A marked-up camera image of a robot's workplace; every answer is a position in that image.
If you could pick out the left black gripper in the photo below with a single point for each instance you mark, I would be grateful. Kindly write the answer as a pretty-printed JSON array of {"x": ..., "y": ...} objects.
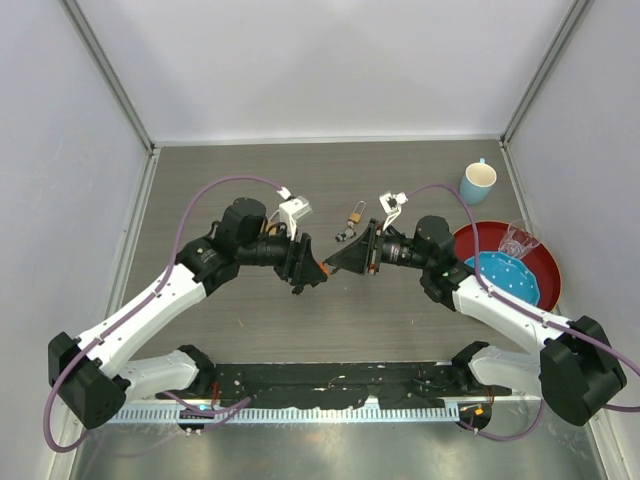
[{"x": 301, "y": 267}]

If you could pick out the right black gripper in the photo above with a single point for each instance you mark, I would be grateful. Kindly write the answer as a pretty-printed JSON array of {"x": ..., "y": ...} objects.
[{"x": 362, "y": 254}]

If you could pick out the small brass padlock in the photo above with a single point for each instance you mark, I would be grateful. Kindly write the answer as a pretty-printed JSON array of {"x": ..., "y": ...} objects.
[{"x": 356, "y": 214}]

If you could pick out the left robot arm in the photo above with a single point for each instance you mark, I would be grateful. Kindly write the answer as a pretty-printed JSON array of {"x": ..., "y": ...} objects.
[{"x": 95, "y": 373}]

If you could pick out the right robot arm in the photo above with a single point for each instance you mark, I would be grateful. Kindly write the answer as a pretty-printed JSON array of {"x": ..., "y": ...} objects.
[{"x": 570, "y": 365}]

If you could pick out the large brass padlock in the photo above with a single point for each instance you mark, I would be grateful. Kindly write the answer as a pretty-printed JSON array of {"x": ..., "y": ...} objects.
[{"x": 275, "y": 228}]

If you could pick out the red round tray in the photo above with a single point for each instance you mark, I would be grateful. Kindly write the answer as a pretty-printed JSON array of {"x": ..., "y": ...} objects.
[{"x": 539, "y": 261}]

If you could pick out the light blue mug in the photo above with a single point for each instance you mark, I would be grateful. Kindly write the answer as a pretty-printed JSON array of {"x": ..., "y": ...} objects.
[{"x": 478, "y": 179}]

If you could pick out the blue dotted plate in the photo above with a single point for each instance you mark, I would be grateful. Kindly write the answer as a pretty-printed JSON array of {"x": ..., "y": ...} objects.
[{"x": 510, "y": 275}]

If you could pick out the clear drinking glass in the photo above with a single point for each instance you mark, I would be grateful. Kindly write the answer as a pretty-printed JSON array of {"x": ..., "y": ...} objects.
[{"x": 520, "y": 238}]

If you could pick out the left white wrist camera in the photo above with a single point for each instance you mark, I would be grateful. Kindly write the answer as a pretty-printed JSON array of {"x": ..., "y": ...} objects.
[{"x": 291, "y": 210}]

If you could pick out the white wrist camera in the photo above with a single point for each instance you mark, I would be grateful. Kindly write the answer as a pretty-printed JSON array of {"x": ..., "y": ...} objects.
[
  {"x": 291, "y": 210},
  {"x": 392, "y": 204}
]

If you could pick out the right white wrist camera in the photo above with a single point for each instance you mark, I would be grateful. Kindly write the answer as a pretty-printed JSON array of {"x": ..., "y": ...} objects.
[{"x": 392, "y": 204}]

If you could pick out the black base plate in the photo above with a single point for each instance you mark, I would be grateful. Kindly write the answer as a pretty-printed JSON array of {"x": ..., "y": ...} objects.
[{"x": 338, "y": 386}]

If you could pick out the white slotted cable duct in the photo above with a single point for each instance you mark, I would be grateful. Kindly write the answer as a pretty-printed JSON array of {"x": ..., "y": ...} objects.
[{"x": 370, "y": 412}]

